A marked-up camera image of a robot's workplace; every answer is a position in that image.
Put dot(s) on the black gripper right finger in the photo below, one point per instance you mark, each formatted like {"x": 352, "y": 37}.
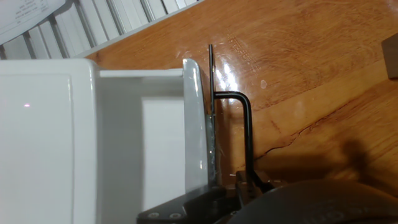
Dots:
{"x": 262, "y": 187}

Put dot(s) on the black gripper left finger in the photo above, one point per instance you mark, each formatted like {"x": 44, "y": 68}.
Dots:
{"x": 202, "y": 208}

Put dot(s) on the white plastic drawer cabinet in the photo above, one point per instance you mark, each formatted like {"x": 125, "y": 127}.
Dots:
{"x": 37, "y": 140}

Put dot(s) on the light wooden cube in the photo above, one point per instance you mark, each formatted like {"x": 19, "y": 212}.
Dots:
{"x": 391, "y": 56}

